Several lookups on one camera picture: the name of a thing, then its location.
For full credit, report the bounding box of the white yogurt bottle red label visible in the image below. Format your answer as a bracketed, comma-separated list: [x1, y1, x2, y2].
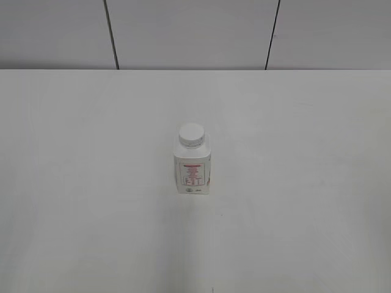
[174, 133, 211, 195]

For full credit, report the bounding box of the white ribbed bottle cap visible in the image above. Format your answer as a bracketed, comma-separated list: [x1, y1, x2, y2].
[178, 123, 205, 148]

